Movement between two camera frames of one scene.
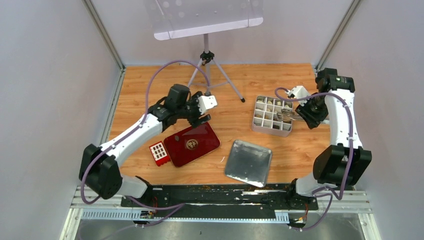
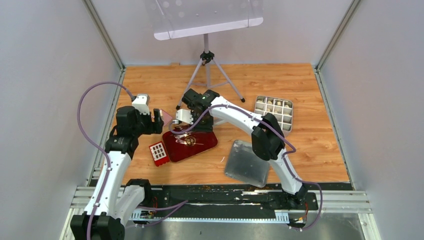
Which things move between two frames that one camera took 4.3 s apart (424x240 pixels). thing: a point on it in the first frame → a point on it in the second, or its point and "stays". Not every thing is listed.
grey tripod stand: x=206 y=56 stays
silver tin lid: x=249 y=163 stays
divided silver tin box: x=264 y=116 stays
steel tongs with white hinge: x=287 y=115 → x=186 y=139
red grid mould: x=160 y=153 stays
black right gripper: x=301 y=110 → x=201 y=122
